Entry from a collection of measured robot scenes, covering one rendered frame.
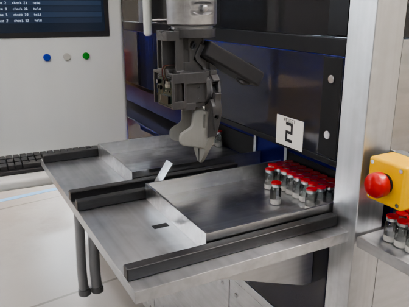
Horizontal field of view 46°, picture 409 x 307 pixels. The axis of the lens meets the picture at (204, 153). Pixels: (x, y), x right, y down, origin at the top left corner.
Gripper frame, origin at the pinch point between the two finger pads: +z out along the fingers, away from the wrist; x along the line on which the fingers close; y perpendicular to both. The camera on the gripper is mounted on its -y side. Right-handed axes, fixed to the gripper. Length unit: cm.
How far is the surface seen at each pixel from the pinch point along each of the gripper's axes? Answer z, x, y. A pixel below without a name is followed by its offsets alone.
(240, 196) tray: 14.7, -12.2, -15.0
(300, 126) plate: -1.0, -3.9, -23.2
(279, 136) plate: 2.4, -10.7, -23.2
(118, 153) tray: 15, -54, -3
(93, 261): 70, -99, -5
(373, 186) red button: 3.4, 18.0, -19.7
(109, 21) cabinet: -19, -88, -13
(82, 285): 79, -99, 0
